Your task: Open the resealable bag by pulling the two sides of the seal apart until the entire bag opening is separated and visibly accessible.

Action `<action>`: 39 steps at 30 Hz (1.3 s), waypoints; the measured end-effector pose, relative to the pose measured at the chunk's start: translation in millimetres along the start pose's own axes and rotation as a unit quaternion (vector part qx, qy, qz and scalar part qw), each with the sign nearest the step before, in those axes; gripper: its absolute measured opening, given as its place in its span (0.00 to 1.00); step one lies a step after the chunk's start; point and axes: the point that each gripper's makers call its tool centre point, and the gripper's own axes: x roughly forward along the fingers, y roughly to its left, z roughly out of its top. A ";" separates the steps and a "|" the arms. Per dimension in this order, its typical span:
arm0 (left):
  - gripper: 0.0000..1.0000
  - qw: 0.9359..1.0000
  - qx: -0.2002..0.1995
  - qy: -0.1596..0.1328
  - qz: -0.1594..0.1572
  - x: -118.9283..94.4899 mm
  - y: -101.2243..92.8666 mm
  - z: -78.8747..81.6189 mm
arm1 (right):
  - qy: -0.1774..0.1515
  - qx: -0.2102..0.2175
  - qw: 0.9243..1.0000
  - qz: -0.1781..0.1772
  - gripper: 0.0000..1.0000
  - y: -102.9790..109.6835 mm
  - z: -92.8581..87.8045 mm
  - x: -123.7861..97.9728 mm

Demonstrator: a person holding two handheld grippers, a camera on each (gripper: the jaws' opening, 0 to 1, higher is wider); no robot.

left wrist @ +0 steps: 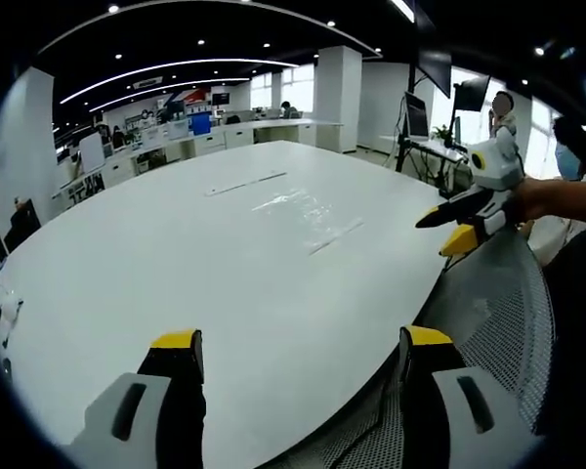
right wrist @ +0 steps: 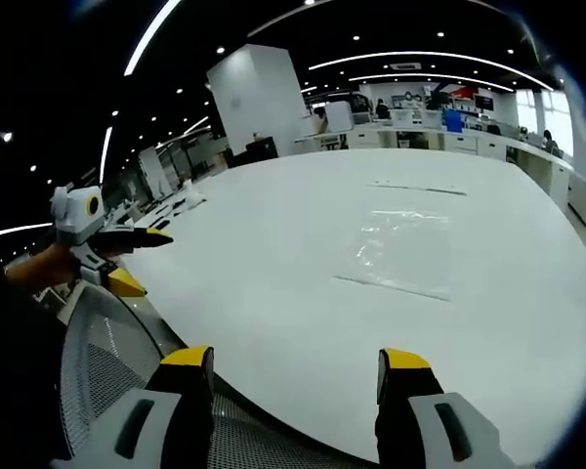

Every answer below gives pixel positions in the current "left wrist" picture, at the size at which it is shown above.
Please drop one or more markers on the white crumpled object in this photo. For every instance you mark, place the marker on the white crumpled object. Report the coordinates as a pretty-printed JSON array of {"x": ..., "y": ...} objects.
[{"x": 7, "y": 312}]

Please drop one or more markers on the person's right hand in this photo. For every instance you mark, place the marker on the person's right hand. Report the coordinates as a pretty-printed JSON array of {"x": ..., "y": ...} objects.
[{"x": 539, "y": 198}]

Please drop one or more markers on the person's dark clothed torso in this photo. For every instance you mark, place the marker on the person's dark clothed torso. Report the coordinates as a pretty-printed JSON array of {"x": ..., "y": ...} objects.
[{"x": 578, "y": 317}]

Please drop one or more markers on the green potted plant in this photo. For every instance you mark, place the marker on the green potted plant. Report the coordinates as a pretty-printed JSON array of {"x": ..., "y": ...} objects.
[{"x": 441, "y": 133}]

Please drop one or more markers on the white side desk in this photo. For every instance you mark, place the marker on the white side desk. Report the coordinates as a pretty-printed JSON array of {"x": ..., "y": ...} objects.
[{"x": 437, "y": 149}]

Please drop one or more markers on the computer monitor with lit screen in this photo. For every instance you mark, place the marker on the computer monitor with lit screen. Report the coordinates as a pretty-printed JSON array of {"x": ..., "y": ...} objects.
[{"x": 416, "y": 116}]

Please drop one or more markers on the large black hanging screen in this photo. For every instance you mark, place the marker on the large black hanging screen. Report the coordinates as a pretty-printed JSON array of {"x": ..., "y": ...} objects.
[{"x": 434, "y": 61}]

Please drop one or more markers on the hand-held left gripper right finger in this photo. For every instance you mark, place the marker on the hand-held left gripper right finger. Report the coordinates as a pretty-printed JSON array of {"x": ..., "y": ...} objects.
[{"x": 473, "y": 420}]

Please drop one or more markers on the blue sign board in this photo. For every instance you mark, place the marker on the blue sign board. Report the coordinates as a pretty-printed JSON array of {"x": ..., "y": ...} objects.
[{"x": 200, "y": 123}]

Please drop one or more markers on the white square column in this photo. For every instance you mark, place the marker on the white square column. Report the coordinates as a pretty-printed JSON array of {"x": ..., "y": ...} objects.
[{"x": 338, "y": 98}]

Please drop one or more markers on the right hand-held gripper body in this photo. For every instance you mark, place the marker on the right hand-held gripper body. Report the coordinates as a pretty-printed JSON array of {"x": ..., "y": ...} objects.
[{"x": 498, "y": 163}]

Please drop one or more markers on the black office chair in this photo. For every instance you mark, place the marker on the black office chair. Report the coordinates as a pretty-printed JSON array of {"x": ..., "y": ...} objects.
[{"x": 23, "y": 225}]

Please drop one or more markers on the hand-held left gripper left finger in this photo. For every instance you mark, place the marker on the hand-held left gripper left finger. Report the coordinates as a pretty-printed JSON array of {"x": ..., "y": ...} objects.
[{"x": 127, "y": 420}]

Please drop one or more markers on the long white office counter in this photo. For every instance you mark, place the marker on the long white office counter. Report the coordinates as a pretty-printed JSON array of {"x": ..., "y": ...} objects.
[{"x": 200, "y": 141}]

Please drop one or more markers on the grey mesh office chair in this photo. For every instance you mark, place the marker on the grey mesh office chair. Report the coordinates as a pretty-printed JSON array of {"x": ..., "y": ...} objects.
[{"x": 498, "y": 312}]

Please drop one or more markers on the clear resealable plastic bag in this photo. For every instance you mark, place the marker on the clear resealable plastic bag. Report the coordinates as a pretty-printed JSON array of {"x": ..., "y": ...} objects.
[{"x": 307, "y": 212}]

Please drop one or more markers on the person's masked head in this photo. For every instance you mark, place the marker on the person's masked head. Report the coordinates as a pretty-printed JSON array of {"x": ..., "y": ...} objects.
[{"x": 573, "y": 146}]

